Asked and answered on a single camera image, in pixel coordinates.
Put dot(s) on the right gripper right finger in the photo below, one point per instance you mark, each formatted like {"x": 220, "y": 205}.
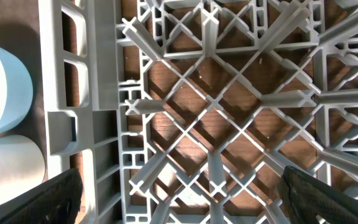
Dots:
{"x": 305, "y": 198}

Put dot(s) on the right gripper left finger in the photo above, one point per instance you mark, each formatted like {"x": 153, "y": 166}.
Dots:
{"x": 57, "y": 200}

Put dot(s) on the grey plastic dishwasher rack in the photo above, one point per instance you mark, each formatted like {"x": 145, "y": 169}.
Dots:
{"x": 189, "y": 111}

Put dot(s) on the light blue bowl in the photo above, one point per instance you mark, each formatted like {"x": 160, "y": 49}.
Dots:
{"x": 16, "y": 91}

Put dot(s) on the dark brown serving tray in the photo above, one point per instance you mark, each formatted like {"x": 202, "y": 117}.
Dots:
{"x": 20, "y": 35}

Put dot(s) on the white plastic cup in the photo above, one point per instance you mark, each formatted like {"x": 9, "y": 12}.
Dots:
{"x": 22, "y": 166}

